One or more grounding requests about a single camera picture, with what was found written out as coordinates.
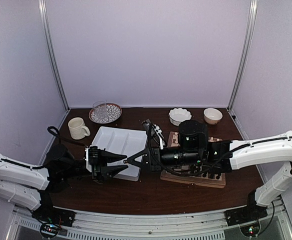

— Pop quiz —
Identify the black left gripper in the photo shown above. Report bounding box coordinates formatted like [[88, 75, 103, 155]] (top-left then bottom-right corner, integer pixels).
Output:
[[62, 150, 128, 185]]

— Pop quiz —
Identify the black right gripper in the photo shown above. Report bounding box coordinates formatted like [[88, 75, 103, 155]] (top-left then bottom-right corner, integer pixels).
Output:
[[127, 146, 202, 174]]

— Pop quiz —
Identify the white plastic compartment tray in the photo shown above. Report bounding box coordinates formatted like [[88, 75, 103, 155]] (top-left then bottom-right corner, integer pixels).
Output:
[[90, 126, 147, 182]]

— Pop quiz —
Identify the dark knight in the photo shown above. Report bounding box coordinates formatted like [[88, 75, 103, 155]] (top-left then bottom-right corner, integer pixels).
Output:
[[209, 173, 215, 179]]

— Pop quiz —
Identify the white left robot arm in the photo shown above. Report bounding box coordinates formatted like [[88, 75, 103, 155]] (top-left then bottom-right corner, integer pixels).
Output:
[[0, 144, 128, 222]]

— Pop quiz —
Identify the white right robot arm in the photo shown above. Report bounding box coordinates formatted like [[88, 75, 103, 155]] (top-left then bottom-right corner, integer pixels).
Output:
[[126, 120, 292, 221]]

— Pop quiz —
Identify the cream ribbed mug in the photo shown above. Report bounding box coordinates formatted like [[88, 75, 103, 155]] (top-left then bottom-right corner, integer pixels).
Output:
[[68, 117, 90, 140]]

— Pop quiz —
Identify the patterned ceramic plate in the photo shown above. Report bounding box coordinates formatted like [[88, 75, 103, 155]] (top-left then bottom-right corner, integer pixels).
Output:
[[88, 103, 122, 124]]

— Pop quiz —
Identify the clear drinking glass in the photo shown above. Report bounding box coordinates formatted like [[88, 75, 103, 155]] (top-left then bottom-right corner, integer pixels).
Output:
[[93, 100, 107, 120]]

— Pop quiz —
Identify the white scalloped bowl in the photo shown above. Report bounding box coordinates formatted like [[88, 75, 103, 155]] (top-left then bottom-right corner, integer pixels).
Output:
[[168, 108, 192, 127]]

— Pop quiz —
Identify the wooden chessboard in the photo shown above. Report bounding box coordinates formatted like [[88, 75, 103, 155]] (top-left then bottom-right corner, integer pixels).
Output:
[[160, 131, 226, 189]]

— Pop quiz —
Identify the cream round bowl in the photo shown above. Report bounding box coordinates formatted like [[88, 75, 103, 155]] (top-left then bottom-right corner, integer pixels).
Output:
[[203, 108, 223, 125]]

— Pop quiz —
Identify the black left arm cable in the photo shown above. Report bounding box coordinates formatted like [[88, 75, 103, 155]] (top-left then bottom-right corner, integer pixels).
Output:
[[0, 125, 89, 171]]

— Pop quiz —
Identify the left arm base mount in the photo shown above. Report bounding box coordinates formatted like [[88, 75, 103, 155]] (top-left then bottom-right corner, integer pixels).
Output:
[[31, 191, 75, 227]]

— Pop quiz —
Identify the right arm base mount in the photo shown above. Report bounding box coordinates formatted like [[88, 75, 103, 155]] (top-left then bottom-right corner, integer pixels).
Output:
[[225, 190, 268, 226]]

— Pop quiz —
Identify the aluminium front rail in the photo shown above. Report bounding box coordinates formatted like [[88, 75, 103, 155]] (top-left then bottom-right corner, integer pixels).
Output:
[[7, 207, 292, 240]]

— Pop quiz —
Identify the left aluminium frame post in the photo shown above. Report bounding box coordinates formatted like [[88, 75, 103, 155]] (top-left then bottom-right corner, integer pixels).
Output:
[[38, 0, 70, 112]]

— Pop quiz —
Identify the aluminium frame post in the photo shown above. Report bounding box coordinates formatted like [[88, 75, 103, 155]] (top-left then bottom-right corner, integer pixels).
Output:
[[228, 0, 258, 112], [38, 0, 70, 112]]

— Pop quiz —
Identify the right aluminium frame post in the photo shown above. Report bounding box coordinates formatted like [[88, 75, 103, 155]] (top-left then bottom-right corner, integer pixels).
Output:
[[228, 0, 258, 112]]

